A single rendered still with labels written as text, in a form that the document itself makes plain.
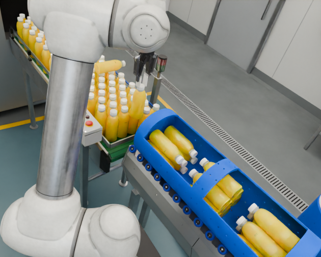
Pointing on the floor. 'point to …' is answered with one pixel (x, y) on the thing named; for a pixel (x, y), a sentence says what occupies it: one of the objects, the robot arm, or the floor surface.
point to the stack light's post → (155, 90)
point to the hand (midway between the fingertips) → (141, 80)
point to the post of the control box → (83, 175)
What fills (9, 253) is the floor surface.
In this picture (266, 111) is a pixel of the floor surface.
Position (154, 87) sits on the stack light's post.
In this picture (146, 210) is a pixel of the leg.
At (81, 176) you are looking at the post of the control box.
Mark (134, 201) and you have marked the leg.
